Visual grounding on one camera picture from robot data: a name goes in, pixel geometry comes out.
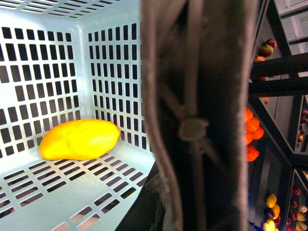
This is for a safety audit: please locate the yellow mango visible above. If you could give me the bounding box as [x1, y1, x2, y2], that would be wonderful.
[39, 119, 121, 160]

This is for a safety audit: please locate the light blue plastic basket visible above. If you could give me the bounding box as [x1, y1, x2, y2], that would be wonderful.
[0, 0, 154, 231]

